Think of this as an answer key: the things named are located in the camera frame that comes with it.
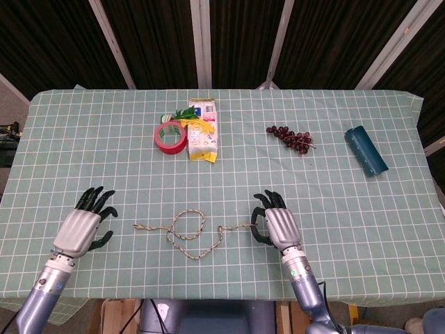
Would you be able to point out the red tape roll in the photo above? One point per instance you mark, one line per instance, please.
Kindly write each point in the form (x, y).
(170, 149)

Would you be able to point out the white frame post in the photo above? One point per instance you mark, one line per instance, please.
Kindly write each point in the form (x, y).
(280, 41)
(396, 41)
(201, 41)
(111, 41)

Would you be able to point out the wooden plank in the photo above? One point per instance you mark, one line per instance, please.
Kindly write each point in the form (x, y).
(283, 318)

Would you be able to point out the dark pleated curtain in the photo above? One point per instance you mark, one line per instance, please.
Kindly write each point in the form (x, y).
(160, 41)

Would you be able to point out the small green white roll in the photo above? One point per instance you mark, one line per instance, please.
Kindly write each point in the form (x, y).
(166, 117)

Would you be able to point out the blue-grey robot torso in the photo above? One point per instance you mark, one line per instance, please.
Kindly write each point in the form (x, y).
(208, 316)

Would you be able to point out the green yellow plastic plant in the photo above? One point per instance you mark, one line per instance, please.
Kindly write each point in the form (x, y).
(186, 113)

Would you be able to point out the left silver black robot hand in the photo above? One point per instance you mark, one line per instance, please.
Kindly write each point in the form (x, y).
(78, 231)

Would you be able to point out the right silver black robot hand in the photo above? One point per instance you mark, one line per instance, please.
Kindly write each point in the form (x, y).
(281, 226)

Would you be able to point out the teal curved plastic tube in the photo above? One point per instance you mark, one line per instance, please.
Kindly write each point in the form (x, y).
(365, 149)

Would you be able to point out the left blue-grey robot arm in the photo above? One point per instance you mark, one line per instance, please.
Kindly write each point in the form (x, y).
(45, 285)

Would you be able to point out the green checked tablecloth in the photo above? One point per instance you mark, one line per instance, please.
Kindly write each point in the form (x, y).
(139, 181)

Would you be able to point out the dark red grape bunch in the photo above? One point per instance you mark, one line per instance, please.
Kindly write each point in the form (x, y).
(295, 139)

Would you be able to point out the white shoe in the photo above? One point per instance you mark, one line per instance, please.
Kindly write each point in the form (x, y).
(417, 325)

